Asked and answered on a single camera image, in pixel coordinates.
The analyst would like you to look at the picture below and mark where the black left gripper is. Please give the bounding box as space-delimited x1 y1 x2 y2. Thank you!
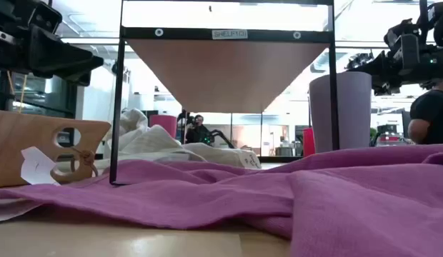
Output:
0 24 104 87

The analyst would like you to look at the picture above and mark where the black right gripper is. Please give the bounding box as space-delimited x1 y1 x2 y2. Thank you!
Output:
346 34 443 96

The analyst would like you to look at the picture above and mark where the lilac plastic tumbler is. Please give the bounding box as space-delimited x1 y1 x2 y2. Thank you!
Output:
309 71 373 153

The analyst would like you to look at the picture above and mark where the wooden cup with handle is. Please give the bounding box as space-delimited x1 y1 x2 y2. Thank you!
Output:
0 109 112 189

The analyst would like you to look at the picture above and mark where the red mug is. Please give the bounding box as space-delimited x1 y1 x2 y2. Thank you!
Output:
302 127 317 158

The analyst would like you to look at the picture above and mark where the pink plastic tumbler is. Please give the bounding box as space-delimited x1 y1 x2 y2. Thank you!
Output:
149 114 178 139

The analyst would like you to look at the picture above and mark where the white shelf label sticker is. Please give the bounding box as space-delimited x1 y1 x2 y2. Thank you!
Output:
211 29 249 40

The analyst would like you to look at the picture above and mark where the ceiling light strip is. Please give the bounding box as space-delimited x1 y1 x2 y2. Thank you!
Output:
62 37 121 46

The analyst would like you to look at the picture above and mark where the black computer monitor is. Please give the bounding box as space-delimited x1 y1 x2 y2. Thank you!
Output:
402 110 412 139

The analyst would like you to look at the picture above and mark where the person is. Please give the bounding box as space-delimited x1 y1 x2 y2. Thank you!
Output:
184 114 212 145
407 80 443 146

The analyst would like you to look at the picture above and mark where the white cloth tag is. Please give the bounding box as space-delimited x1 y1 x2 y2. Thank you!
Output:
20 146 61 186

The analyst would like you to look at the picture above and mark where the white cloth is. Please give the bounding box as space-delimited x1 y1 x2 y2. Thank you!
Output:
86 108 262 171

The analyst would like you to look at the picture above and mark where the metal pot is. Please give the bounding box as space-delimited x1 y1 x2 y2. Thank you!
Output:
274 146 296 157

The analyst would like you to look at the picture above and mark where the handwritten white fabric label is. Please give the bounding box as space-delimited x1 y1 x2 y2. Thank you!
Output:
238 150 262 170

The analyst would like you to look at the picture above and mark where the magenta cloth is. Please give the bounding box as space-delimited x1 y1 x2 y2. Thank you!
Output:
0 143 443 257

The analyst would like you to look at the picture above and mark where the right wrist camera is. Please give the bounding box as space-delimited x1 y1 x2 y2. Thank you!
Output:
383 18 422 50

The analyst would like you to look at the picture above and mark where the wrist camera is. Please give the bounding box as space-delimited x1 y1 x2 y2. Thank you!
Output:
6 0 64 36
383 18 422 50

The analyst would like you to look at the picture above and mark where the yellow hanging cord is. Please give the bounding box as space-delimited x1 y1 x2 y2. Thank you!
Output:
16 74 29 114
6 70 16 94

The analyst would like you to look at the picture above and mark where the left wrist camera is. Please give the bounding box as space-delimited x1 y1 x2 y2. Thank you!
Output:
6 0 64 36

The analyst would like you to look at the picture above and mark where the black metal table frame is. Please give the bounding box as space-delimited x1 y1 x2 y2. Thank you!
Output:
56 152 305 164

